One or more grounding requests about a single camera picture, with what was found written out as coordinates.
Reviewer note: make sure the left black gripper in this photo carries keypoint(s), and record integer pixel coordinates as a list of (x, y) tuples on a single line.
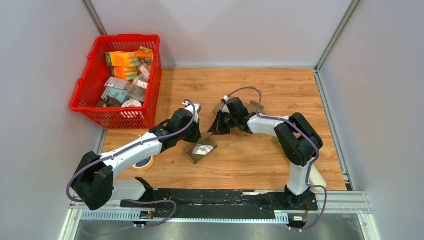
[(197, 135)]

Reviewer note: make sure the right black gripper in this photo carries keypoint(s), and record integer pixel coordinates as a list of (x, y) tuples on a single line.
[(217, 128)]

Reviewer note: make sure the cardboard box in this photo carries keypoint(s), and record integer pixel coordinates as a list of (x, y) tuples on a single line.
[(251, 107), (207, 139)]

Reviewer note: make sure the small white plastic packet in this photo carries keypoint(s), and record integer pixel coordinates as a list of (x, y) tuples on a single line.
[(202, 150)]

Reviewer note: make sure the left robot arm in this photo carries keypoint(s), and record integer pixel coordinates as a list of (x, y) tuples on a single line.
[(95, 180)]

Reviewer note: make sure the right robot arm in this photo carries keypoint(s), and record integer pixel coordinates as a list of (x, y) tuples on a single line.
[(300, 143)]

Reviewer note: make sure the teal box in basket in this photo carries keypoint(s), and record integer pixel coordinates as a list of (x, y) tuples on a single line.
[(118, 94)]

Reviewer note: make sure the orange green box lower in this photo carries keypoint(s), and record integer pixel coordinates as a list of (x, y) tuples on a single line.
[(124, 73)]

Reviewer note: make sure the orange green box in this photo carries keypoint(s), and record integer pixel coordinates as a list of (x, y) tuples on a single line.
[(122, 59), (124, 73)]

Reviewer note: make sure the orange green box upper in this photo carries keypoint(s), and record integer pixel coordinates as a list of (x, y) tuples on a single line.
[(122, 59)]

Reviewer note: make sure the white tape roll in basket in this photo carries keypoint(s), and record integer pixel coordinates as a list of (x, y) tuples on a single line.
[(132, 103)]

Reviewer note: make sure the clear packet in basket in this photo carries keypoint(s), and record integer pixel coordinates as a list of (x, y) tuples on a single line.
[(138, 89)]

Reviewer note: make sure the colourful snack packet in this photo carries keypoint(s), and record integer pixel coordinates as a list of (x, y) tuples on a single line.
[(145, 55)]

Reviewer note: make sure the grey packet in basket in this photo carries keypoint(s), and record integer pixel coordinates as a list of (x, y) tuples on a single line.
[(117, 83)]

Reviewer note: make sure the green napa cabbage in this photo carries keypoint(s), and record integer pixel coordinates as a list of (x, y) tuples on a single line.
[(317, 180)]

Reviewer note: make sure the red plastic shopping basket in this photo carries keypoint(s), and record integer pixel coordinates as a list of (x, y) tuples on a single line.
[(90, 87)]

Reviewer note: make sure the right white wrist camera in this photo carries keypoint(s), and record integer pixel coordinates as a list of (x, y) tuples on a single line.
[(225, 108)]

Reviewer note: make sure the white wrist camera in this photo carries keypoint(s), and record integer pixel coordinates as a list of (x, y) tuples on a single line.
[(225, 108), (194, 108)]

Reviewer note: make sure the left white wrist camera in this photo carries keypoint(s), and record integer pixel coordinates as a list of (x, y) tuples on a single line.
[(194, 108)]

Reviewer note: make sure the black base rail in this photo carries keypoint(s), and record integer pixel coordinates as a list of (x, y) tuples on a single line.
[(209, 206)]

